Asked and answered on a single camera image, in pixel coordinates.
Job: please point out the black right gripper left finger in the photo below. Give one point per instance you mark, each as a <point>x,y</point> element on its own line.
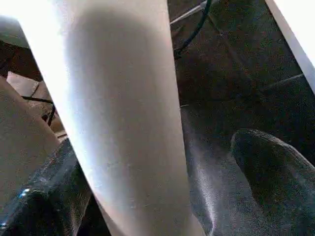
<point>49,196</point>

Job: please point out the white plastic table leg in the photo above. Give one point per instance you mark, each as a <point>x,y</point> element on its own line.
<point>118,110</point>

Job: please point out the black mat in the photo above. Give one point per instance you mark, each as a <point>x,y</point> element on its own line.
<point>233,86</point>

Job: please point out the white flat board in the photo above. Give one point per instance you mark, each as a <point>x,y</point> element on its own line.
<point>297,27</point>

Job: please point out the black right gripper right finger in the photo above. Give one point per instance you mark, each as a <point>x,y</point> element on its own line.
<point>280,186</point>

